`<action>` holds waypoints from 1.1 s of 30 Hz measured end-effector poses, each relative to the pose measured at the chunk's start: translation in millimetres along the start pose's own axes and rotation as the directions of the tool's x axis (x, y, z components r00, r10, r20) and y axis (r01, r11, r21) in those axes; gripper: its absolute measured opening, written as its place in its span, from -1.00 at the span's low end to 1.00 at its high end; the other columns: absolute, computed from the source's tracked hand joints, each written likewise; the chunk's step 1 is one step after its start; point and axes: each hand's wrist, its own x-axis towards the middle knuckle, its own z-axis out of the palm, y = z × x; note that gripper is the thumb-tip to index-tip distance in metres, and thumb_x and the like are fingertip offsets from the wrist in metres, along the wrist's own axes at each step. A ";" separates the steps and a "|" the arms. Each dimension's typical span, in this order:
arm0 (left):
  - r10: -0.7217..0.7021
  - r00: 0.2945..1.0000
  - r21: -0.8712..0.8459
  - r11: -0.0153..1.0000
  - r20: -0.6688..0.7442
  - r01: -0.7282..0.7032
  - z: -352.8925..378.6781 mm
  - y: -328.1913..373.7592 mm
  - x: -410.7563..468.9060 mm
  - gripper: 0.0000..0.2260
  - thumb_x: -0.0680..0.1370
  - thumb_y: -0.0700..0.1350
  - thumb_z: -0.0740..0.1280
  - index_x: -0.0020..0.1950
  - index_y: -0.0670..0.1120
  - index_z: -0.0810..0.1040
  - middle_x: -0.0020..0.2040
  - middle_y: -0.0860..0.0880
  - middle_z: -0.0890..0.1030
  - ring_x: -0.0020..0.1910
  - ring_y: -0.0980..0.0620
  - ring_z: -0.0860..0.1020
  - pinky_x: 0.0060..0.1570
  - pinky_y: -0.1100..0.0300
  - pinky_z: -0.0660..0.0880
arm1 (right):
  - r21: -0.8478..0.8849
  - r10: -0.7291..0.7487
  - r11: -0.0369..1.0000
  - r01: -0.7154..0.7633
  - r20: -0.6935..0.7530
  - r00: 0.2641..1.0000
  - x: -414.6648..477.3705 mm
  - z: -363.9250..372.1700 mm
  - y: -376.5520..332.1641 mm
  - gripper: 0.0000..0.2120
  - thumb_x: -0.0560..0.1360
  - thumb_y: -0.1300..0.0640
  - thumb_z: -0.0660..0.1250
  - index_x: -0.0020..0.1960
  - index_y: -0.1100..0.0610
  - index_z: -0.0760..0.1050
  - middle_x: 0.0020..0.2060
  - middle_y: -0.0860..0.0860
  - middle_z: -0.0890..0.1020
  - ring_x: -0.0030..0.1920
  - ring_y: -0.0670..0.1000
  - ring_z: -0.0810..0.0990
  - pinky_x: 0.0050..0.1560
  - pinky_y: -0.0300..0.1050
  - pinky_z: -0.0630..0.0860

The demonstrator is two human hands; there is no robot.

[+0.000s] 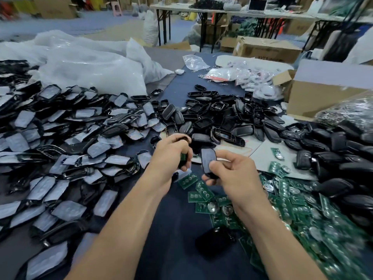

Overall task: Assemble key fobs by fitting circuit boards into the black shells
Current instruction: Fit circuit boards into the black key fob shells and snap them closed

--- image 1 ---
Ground heap of clear parts bags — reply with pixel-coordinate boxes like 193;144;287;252
236;61;286;102

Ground brown cardboard box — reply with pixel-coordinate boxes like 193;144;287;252
233;36;303;63

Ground pile of shells with pads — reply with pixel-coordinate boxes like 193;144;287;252
0;58;176;280

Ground open laptop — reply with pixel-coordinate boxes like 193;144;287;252
248;0;269;12

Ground small crumpled clear plastic bag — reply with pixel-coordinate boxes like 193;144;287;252
182;54;211;72

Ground heap of black parts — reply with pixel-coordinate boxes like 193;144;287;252
189;0;225;11

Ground person's right forearm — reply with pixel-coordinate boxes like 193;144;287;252
239;198;345;280

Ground person's left forearm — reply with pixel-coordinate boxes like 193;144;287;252
65;178;176;280

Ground person's left hand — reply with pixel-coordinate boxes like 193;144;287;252
145;133;193;193

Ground lone glossy black shell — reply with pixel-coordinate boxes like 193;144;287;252
195;227;234;259

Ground clear bag of metal parts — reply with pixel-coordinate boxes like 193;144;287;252
315;93;373;131

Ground white sack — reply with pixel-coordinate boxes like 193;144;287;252
143;10;159;47

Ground clear bag with red label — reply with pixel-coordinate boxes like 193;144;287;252
201;67;240;82

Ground pile of assembled black fobs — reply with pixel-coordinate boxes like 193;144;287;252
291;116;373;231

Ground black metal table frame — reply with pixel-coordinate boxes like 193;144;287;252
153;9;225;53

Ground person's right hand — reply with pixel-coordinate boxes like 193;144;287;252
202;150;272;216

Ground pile of green circuit boards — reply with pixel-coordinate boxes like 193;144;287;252
178;145;373;280

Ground large open cardboard box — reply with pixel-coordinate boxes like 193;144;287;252
273;59;373;121

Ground large white plastic bag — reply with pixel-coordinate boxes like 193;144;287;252
0;30;174;96

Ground long white table top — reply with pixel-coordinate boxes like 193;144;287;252
150;4;373;24

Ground pile of black shell halves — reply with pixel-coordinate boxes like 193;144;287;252
157;84;304;149

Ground tan cardboard box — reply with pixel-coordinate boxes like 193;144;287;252
34;0;79;20

